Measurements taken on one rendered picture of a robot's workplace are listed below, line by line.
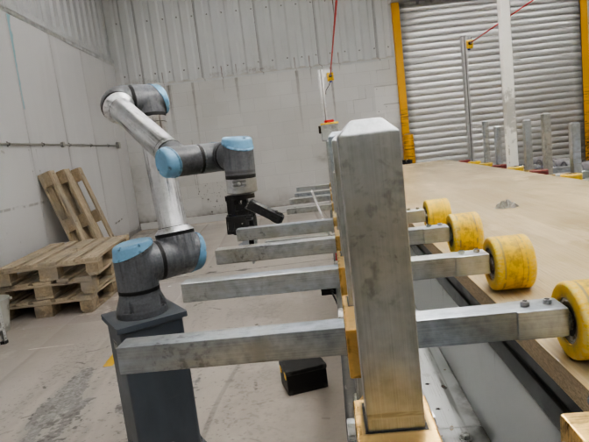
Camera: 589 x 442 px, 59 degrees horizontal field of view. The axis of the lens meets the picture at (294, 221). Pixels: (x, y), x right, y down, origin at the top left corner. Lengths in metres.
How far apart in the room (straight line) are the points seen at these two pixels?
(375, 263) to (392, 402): 0.09
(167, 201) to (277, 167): 7.17
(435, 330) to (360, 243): 0.27
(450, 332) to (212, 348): 0.24
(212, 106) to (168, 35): 1.36
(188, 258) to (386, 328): 1.72
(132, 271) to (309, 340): 1.44
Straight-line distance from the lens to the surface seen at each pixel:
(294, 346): 0.55
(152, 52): 9.51
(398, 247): 0.31
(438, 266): 0.80
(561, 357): 0.62
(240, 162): 1.50
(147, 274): 1.96
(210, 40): 9.39
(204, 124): 9.21
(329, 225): 1.28
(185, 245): 2.01
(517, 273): 0.81
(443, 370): 1.24
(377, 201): 0.30
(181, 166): 1.55
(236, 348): 0.56
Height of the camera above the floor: 1.15
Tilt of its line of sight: 8 degrees down
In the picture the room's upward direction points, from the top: 7 degrees counter-clockwise
